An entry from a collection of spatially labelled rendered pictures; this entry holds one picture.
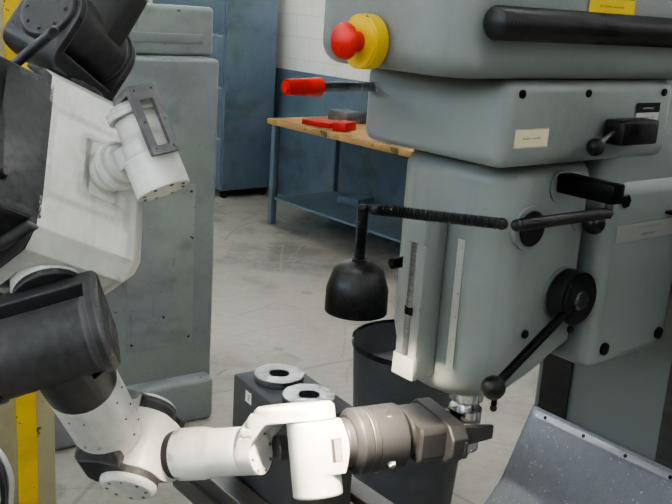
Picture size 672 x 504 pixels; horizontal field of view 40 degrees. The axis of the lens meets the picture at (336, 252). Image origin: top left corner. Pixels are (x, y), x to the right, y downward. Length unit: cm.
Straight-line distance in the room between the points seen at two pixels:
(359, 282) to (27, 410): 202
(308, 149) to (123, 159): 739
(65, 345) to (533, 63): 60
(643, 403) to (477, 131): 68
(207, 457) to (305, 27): 743
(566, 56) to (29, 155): 62
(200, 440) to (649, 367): 73
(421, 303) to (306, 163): 740
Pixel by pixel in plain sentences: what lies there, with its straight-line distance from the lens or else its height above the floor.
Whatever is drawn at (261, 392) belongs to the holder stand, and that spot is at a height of 115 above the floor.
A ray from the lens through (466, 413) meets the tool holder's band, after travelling 128.
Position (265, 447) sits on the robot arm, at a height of 122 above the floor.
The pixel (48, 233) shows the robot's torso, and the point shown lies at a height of 152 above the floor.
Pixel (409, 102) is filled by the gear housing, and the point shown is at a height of 169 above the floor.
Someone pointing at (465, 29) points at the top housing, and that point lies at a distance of 97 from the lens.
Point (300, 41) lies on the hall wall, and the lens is 858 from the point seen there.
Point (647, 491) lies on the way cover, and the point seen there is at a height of 108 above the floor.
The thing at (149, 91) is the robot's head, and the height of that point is 169.
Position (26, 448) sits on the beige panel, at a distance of 298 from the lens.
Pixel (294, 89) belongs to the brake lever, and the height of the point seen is 170.
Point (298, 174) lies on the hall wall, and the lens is 863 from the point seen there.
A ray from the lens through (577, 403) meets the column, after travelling 166.
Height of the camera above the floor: 180
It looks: 15 degrees down
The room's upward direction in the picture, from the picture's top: 4 degrees clockwise
